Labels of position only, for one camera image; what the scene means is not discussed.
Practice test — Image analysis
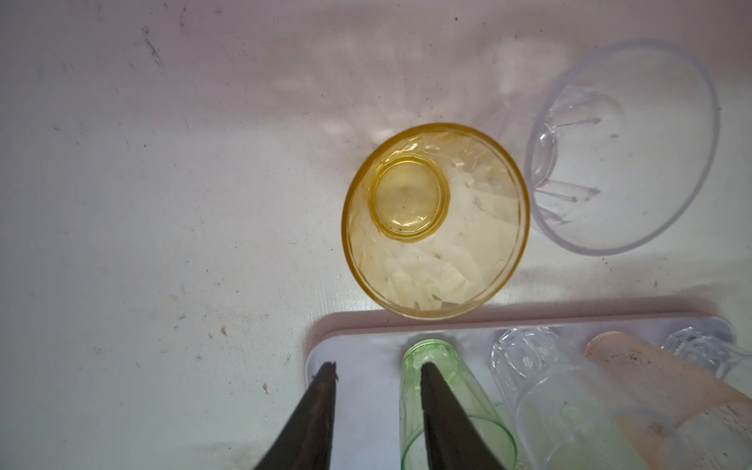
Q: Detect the lavender tray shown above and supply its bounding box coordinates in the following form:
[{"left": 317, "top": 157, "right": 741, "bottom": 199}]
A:
[{"left": 305, "top": 313, "right": 738, "bottom": 469}]

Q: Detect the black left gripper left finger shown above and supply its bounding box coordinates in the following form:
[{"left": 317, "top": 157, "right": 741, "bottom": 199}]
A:
[{"left": 256, "top": 362, "right": 338, "bottom": 469}]

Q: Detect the clear cup back row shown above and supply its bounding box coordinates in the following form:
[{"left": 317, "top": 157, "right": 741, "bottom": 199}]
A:
[{"left": 479, "top": 39, "right": 721, "bottom": 257}]

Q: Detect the small clear cup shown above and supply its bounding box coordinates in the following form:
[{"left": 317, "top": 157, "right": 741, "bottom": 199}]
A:
[{"left": 661, "top": 327, "right": 751, "bottom": 383}]

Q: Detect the clear cup row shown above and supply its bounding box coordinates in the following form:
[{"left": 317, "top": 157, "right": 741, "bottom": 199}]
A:
[
  {"left": 479, "top": 39, "right": 721, "bottom": 257},
  {"left": 491, "top": 327, "right": 682, "bottom": 469}
]

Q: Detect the green cup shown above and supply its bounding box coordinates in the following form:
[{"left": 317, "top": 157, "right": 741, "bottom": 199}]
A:
[{"left": 399, "top": 339, "right": 518, "bottom": 469}]

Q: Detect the pink cup back row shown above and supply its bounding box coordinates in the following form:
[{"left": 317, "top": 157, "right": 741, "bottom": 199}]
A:
[{"left": 585, "top": 331, "right": 751, "bottom": 469}]

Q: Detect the amber yellow cup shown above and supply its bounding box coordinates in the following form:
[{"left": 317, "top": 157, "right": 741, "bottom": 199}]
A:
[{"left": 341, "top": 123, "right": 532, "bottom": 320}]

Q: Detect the pale yellow textured cup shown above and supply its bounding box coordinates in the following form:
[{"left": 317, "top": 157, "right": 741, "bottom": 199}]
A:
[{"left": 495, "top": 403, "right": 649, "bottom": 469}]

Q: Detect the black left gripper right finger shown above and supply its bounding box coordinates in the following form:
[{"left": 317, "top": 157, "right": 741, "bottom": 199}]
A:
[{"left": 421, "top": 362, "right": 504, "bottom": 469}]

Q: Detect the clear cup front row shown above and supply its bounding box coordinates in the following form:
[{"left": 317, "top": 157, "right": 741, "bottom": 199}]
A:
[{"left": 491, "top": 327, "right": 682, "bottom": 469}]

